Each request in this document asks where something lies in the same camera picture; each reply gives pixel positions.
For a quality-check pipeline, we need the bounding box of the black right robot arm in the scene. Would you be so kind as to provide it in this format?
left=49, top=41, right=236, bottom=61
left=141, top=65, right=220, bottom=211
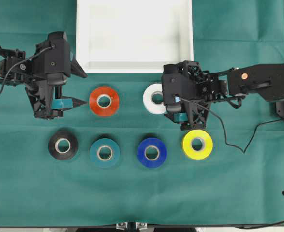
left=161, top=60, right=284, bottom=131

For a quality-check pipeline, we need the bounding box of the green tape roll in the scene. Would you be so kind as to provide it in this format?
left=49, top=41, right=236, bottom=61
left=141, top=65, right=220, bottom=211
left=89, top=138, right=120, bottom=169

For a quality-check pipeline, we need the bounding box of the white tape roll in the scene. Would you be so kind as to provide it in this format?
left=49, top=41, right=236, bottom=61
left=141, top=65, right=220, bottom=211
left=143, top=83, right=166, bottom=115

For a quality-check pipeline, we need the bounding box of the red tape roll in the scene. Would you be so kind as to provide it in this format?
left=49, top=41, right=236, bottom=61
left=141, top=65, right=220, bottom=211
left=89, top=86, right=120, bottom=117

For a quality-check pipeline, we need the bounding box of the black right camera cable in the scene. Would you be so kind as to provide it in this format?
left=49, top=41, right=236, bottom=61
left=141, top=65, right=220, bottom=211
left=178, top=96, right=284, bottom=154

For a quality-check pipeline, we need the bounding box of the black tape roll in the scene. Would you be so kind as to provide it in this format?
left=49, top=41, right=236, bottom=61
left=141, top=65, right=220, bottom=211
left=48, top=131, right=78, bottom=160

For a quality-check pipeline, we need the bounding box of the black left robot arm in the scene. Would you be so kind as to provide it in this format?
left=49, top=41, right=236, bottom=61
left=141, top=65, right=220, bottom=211
left=0, top=31, right=87, bottom=120

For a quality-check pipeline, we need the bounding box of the white plastic case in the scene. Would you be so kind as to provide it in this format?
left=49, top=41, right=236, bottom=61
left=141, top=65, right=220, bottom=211
left=76, top=0, right=194, bottom=73

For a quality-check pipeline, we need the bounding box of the yellow tape roll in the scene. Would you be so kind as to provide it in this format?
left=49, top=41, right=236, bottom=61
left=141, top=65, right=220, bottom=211
left=182, top=130, right=213, bottom=160

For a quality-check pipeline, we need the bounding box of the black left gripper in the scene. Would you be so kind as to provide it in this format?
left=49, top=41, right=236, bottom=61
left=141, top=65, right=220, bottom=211
left=25, top=31, right=87, bottom=119

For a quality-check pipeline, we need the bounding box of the blue tape roll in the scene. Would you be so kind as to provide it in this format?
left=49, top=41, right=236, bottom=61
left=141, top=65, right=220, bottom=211
left=137, top=138, right=167, bottom=169

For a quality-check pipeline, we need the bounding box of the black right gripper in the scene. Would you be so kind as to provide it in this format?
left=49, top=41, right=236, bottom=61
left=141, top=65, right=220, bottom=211
left=161, top=60, right=210, bottom=131

